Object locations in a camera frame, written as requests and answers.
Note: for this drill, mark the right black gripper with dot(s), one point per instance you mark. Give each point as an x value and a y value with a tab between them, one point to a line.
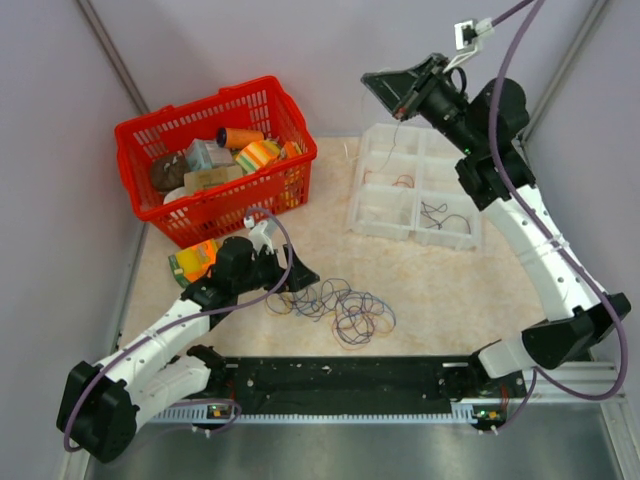
401	92

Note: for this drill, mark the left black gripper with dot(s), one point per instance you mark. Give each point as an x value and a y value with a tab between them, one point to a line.
301	276

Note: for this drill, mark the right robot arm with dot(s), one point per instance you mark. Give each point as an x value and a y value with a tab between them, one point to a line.
579	312

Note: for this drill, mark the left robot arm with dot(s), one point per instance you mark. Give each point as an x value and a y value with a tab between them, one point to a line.
105	404

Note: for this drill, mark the clear compartment tray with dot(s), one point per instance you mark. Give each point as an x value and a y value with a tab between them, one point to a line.
406	187

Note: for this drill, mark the orange yellow box on table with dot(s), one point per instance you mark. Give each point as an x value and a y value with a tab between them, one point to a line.
189	264

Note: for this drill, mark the striped yellow green box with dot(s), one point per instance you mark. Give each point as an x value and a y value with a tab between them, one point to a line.
257	155

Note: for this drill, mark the red plastic basket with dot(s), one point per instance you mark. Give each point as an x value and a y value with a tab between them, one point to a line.
260	104

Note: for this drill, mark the beige carton box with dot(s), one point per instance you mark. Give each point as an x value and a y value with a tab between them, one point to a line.
200	180

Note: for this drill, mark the teal grey box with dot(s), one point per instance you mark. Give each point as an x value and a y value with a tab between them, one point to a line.
206	154

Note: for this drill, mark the brown round item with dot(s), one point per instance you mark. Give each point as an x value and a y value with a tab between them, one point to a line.
167	172

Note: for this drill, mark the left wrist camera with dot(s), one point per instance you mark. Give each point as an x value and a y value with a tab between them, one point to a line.
261	234

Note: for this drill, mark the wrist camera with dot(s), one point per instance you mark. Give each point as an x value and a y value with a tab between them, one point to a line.
469	36
261	234

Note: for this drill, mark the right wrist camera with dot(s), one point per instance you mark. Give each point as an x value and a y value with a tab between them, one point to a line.
469	36

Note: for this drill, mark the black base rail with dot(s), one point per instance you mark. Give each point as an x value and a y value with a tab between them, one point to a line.
356	385

